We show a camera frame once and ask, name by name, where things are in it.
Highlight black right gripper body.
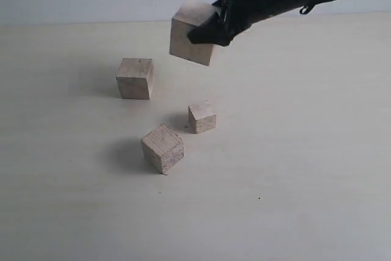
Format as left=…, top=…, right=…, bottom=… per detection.
left=213, top=0, right=267, bottom=37

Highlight smallest wooden cube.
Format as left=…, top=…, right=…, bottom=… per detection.
left=188, top=100, right=217, bottom=134

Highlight second largest wooden cube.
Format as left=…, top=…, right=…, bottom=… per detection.
left=116, top=57, right=154, bottom=100

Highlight third largest wooden cube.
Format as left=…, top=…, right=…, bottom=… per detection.
left=141, top=123, right=185, bottom=174

